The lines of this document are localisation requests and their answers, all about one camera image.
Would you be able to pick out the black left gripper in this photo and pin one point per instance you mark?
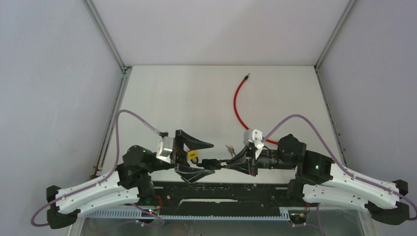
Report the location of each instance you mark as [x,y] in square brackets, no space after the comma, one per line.
[180,156]

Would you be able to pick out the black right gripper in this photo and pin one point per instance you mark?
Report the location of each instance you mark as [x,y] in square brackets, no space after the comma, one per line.
[246,167]

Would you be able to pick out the yellow padlock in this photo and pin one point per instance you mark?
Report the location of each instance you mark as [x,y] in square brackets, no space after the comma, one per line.
[193,157]

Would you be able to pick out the key bunch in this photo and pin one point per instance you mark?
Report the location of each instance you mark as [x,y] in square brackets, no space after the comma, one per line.
[231,150]

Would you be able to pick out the black padlock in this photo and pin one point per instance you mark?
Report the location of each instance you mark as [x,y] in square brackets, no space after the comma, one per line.
[212,164]

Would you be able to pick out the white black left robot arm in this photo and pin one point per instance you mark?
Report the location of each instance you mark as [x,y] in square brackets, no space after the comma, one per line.
[128,183]

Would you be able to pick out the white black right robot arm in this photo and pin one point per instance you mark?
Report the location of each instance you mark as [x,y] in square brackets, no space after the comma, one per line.
[319,180]

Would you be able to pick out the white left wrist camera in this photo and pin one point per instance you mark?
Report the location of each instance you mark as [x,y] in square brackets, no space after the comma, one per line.
[165,148]

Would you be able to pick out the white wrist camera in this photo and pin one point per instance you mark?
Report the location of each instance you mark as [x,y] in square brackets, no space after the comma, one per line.
[165,148]
[255,137]

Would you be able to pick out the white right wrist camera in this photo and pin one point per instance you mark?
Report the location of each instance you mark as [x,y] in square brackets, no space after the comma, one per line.
[255,137]

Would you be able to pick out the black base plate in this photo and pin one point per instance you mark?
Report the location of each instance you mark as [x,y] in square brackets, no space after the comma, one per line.
[240,200]

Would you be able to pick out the red cable lock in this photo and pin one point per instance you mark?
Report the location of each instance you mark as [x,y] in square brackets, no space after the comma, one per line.
[246,114]

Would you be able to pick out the aluminium frame rail left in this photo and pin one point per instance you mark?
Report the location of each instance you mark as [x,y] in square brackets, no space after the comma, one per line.
[94,88]

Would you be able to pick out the aluminium frame rail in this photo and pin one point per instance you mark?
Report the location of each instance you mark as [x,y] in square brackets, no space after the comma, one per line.
[338,74]
[94,88]

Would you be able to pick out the aluminium frame rail right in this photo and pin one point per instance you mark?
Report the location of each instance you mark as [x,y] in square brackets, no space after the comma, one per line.
[338,74]

